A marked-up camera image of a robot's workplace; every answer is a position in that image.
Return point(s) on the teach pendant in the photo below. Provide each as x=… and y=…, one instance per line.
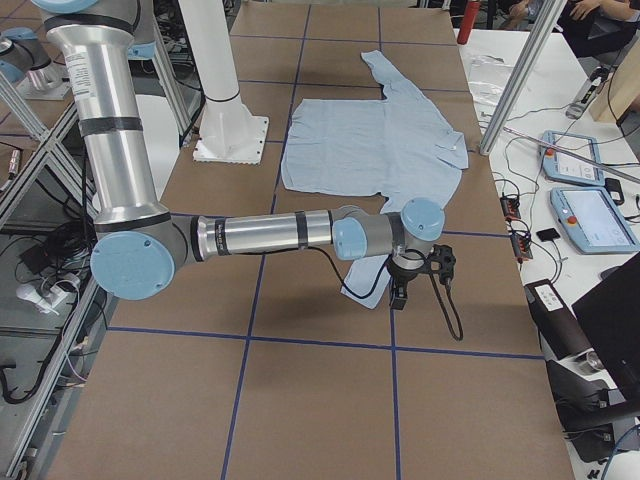
x=561, y=167
x=591, y=221

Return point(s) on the orange circuit board upper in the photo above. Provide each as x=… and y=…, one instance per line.
x=510, y=207

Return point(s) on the red water bottle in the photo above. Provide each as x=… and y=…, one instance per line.
x=468, y=21

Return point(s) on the upper teach pendant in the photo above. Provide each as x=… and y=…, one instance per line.
x=561, y=167

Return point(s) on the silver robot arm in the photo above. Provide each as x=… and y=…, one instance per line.
x=29, y=68
x=140, y=243

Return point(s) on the aluminium side frame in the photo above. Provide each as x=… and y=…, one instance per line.
x=45, y=358

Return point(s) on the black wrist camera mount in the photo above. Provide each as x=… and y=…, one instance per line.
x=441, y=262

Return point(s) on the black box with white label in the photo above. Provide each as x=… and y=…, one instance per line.
x=555, y=320

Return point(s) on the orange circuit board lower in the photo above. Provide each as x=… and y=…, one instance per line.
x=521, y=246

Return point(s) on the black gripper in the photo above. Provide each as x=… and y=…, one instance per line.
x=403, y=276

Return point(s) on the black small square device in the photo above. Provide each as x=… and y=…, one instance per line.
x=548, y=235

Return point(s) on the aluminium frame post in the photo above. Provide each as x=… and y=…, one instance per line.
x=535, y=43

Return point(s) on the white power strip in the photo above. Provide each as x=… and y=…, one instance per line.
x=49, y=301

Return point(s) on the light blue button shirt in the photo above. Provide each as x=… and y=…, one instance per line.
x=400, y=147

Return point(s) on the orange circuit board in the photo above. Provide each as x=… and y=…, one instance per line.
x=510, y=207
x=521, y=246

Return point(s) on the white pedestal column with base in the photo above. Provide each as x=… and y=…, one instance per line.
x=228, y=131

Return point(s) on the clear plastic bag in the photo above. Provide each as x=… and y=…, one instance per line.
x=487, y=77

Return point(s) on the lower teach pendant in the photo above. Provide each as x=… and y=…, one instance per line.
x=591, y=221

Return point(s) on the seated person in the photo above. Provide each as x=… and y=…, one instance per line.
x=579, y=17

